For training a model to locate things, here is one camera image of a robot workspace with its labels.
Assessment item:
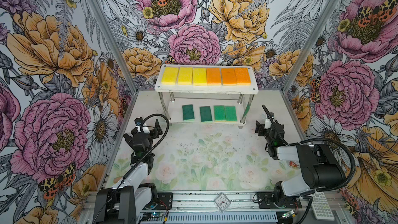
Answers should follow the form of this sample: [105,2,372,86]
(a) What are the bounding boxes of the orange sponge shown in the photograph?
[221,68,237,86]
[206,67,222,86]
[234,67,251,86]

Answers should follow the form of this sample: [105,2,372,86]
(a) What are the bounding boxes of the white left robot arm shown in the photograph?
[92,114,170,224]

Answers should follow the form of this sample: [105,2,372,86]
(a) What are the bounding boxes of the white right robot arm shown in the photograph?
[255,113,348,199]

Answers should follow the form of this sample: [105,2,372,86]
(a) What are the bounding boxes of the light green sponge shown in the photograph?
[214,105,226,122]
[224,106,237,122]

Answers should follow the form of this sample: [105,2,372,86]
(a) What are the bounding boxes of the white calculator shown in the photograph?
[311,192,335,221]

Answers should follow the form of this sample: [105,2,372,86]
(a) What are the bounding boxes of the yellow sponge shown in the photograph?
[161,67,179,85]
[177,67,193,85]
[193,67,207,86]

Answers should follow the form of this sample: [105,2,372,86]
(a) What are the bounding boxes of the yellow sponge bottom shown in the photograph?
[177,67,193,85]

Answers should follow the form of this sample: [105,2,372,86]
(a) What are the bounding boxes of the orange sponge back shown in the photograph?
[206,67,222,86]

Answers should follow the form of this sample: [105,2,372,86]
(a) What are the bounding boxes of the dark green scouring sponge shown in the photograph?
[200,106,212,123]

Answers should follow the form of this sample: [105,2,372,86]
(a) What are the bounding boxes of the orange sponge front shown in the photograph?
[234,67,251,86]

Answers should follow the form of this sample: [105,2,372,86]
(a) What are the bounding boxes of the yellow sponge top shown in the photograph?
[193,67,207,86]

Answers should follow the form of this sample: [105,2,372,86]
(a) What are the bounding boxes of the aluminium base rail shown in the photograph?
[80,189,343,224]

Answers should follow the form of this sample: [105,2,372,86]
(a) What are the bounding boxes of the white two-tier metal shelf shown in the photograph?
[154,64,259,128]

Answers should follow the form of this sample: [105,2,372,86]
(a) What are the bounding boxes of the black corrugated right cable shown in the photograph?
[262,104,357,193]

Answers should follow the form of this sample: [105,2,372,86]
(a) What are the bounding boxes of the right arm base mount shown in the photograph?
[252,181,302,209]

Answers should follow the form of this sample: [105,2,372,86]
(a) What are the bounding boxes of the small white clock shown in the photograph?
[215,194,231,213]

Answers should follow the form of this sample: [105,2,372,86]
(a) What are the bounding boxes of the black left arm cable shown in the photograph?
[93,113,170,224]

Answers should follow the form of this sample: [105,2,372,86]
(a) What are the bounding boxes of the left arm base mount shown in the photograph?
[144,192,174,211]

